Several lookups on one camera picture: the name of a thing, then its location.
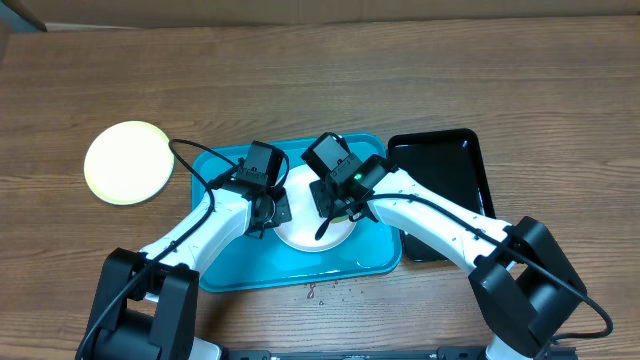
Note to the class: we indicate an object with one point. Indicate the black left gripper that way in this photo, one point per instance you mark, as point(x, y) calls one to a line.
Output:
point(279, 193)

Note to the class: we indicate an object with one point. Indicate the pink plate with sauce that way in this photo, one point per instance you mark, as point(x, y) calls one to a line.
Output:
point(300, 232)

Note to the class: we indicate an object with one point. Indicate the yellow-green plate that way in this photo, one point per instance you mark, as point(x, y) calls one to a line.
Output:
point(128, 163)

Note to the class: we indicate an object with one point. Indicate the green yellow scrub sponge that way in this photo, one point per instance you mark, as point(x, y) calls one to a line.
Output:
point(343, 218)

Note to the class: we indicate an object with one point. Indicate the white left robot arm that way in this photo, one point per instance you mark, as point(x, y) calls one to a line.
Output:
point(146, 302)

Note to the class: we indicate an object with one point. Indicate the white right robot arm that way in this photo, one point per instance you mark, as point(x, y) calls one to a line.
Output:
point(524, 284)

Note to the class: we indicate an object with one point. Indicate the teal plastic tray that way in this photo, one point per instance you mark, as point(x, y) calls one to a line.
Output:
point(248, 263)

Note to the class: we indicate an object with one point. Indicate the black water tray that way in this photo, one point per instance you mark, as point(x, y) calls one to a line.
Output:
point(448, 163)

